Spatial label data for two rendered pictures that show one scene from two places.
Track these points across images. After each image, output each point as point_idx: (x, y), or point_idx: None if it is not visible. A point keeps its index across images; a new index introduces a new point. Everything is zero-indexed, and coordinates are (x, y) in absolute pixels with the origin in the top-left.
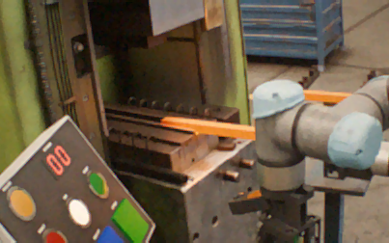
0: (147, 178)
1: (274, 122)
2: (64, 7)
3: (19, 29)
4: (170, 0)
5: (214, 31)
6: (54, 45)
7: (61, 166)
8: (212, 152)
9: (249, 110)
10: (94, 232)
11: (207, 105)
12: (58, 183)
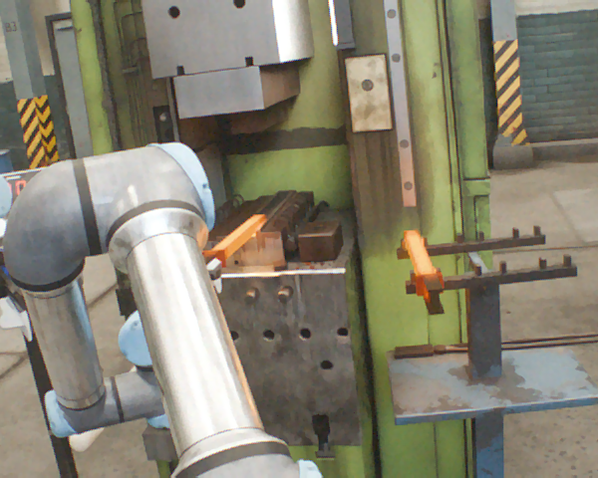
0: None
1: None
2: (146, 77)
3: (98, 90)
4: (204, 85)
5: (381, 136)
6: (133, 111)
7: (11, 193)
8: (265, 266)
9: (456, 260)
10: None
11: (332, 221)
12: None
